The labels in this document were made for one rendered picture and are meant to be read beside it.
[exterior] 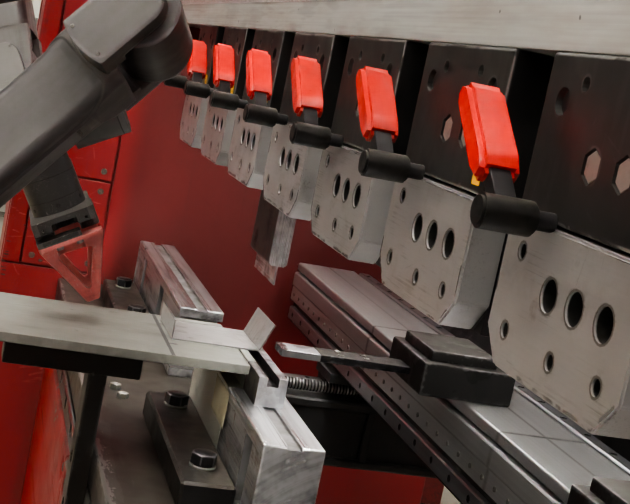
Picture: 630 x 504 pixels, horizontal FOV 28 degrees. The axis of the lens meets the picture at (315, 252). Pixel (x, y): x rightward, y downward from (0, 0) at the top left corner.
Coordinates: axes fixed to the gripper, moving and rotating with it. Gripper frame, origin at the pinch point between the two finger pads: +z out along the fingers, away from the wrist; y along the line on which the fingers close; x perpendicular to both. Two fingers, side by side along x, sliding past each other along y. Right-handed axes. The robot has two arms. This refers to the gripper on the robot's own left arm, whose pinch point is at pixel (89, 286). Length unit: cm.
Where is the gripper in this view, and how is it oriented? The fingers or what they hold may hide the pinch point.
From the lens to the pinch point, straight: 136.2
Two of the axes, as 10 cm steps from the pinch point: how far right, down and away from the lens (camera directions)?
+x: -9.3, 3.4, -1.6
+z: 2.9, 9.2, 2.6
